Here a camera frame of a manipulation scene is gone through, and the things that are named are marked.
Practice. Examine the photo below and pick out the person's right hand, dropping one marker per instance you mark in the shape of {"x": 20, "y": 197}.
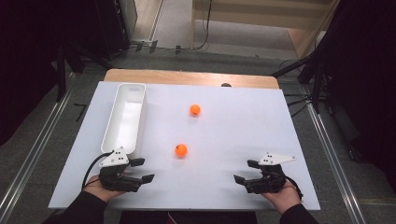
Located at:
{"x": 281, "y": 199}

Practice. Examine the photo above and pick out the orange ball with black mark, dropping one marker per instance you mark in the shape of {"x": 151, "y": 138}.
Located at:
{"x": 181, "y": 150}

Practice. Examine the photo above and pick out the plain orange ball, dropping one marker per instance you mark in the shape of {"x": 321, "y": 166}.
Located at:
{"x": 195, "y": 109}

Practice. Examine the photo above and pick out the black cabinet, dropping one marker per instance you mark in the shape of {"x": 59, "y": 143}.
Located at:
{"x": 112, "y": 28}

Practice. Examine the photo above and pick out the white board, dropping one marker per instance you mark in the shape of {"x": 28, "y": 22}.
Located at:
{"x": 218, "y": 140}

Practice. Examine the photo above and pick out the small dark round object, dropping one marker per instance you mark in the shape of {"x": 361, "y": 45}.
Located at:
{"x": 226, "y": 84}

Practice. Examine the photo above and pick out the black curtain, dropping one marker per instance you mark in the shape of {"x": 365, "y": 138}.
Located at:
{"x": 367, "y": 77}
{"x": 28, "y": 62}

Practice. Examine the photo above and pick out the person's legs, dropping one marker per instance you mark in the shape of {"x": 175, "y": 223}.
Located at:
{"x": 186, "y": 217}

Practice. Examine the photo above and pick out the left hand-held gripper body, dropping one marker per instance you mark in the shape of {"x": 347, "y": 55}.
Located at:
{"x": 116, "y": 182}

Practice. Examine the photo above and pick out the light wooden furniture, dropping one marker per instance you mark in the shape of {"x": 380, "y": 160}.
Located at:
{"x": 249, "y": 14}

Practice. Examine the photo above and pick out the person's left hand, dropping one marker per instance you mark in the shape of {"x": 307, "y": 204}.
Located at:
{"x": 99, "y": 191}

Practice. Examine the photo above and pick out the black metal stand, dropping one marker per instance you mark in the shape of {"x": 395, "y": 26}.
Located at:
{"x": 316, "y": 81}
{"x": 60, "y": 74}

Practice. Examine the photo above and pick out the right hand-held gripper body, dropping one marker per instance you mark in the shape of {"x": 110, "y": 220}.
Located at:
{"x": 267, "y": 183}

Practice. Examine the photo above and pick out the metal floor rail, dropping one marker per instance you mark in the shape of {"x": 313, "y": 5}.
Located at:
{"x": 37, "y": 140}
{"x": 336, "y": 165}

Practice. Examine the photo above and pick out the white plastic bin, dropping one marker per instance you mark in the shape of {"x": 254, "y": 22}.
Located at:
{"x": 124, "y": 121}

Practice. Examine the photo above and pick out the wooden table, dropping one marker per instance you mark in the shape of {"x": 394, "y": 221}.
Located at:
{"x": 186, "y": 77}

